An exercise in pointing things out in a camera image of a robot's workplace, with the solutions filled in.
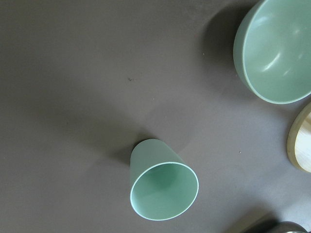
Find wooden mug tree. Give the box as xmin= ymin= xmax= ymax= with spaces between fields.
xmin=287 ymin=103 xmax=311 ymax=173

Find green plastic cup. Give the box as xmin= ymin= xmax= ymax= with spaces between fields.
xmin=130 ymin=139 xmax=199 ymax=221

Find metal scoop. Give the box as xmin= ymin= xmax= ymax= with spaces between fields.
xmin=225 ymin=215 xmax=311 ymax=233

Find green bowl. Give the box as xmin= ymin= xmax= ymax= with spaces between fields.
xmin=233 ymin=0 xmax=311 ymax=104

